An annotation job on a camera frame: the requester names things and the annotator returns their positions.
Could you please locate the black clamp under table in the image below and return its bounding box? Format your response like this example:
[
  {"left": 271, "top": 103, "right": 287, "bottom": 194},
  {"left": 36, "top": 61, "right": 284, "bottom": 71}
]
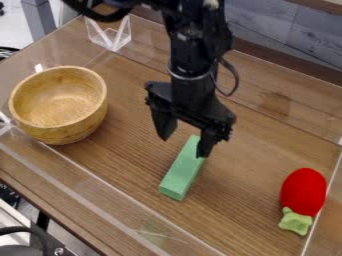
[{"left": 0, "top": 226, "right": 78, "bottom": 256}]

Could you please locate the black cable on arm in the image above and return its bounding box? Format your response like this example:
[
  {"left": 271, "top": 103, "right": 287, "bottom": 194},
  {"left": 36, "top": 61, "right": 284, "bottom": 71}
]
[{"left": 209, "top": 56, "right": 240, "bottom": 98}]

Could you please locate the clear acrylic tray wall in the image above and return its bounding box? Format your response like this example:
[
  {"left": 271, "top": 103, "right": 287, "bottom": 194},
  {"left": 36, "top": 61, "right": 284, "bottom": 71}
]
[{"left": 0, "top": 19, "right": 342, "bottom": 256}]

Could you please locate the red plush strawberry toy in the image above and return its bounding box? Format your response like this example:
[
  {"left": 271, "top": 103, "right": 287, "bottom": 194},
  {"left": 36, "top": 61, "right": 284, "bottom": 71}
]
[{"left": 277, "top": 168, "right": 327, "bottom": 236}]

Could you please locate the brown wooden bowl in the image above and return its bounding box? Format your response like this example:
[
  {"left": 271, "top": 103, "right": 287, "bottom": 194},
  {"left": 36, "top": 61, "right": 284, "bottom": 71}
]
[{"left": 8, "top": 66, "right": 108, "bottom": 145}]

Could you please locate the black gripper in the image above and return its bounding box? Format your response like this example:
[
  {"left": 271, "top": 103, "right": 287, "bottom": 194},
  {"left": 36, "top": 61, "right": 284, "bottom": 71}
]
[{"left": 145, "top": 68, "right": 236, "bottom": 158}]

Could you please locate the grey table leg post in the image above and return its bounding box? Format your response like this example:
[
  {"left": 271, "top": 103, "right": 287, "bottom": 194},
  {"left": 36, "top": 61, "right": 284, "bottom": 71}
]
[{"left": 20, "top": 0, "right": 56, "bottom": 41}]

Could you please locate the green foam stick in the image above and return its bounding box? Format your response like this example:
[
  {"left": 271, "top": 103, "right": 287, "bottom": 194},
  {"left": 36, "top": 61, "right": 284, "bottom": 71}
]
[{"left": 158, "top": 135, "right": 205, "bottom": 201}]

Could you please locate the clear acrylic corner bracket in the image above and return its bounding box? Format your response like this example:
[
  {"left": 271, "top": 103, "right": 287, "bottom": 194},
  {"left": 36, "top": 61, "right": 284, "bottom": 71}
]
[{"left": 84, "top": 16, "right": 130, "bottom": 52}]

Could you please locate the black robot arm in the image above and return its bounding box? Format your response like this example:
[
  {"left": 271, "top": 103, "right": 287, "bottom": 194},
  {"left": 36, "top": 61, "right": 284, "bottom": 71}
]
[{"left": 62, "top": 0, "right": 236, "bottom": 157}]

